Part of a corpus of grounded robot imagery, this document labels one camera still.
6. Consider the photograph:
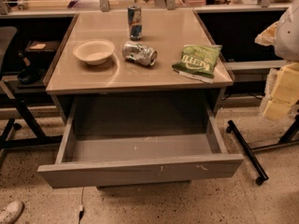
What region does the white sneaker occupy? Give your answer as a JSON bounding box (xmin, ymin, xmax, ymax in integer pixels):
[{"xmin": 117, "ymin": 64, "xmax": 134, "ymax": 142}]
[{"xmin": 0, "ymin": 201, "xmax": 24, "ymax": 224}]

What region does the grey drawer cabinet with beige top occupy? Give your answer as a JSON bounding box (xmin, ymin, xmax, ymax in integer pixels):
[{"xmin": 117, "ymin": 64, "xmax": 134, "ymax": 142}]
[{"xmin": 46, "ymin": 8, "xmax": 233, "ymax": 118}]

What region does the grey top drawer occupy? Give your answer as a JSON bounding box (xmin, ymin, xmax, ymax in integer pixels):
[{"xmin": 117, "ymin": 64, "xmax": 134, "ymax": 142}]
[{"xmin": 38, "ymin": 95, "xmax": 243, "ymax": 189}]

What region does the black chair frame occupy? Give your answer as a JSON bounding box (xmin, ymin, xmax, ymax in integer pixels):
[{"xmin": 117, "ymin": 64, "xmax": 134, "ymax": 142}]
[{"xmin": 0, "ymin": 26, "xmax": 63, "ymax": 151}]

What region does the white floor cable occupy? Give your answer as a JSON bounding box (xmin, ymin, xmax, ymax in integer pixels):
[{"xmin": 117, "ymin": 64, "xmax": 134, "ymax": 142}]
[{"xmin": 77, "ymin": 187, "xmax": 86, "ymax": 224}]

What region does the yellow foam padded gripper finger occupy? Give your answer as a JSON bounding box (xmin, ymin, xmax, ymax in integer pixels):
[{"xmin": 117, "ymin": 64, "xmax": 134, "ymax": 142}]
[{"xmin": 260, "ymin": 63, "xmax": 299, "ymax": 120}]

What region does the upright blue soda can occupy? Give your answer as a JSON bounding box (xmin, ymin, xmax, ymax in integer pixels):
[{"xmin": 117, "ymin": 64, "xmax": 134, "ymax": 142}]
[{"xmin": 127, "ymin": 4, "xmax": 142, "ymax": 41}]

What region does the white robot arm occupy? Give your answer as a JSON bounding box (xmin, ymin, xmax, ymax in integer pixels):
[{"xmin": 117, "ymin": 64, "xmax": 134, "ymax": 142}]
[{"xmin": 254, "ymin": 4, "xmax": 299, "ymax": 120}]

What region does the green chip bag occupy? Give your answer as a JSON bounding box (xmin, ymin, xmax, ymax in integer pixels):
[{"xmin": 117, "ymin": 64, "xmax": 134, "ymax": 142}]
[{"xmin": 172, "ymin": 45, "xmax": 222, "ymax": 83}]

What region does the black wheeled stand leg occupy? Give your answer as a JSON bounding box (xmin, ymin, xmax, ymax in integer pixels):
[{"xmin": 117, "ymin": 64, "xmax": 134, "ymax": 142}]
[{"xmin": 226, "ymin": 120, "xmax": 269, "ymax": 186}]

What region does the white paper bowl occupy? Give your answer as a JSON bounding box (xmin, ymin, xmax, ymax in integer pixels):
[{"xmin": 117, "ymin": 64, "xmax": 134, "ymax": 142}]
[{"xmin": 73, "ymin": 39, "xmax": 115, "ymax": 65}]

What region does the crushed silver soda can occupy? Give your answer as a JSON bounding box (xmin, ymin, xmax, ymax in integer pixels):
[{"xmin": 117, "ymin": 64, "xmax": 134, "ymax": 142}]
[{"xmin": 122, "ymin": 41, "xmax": 157, "ymax": 66}]

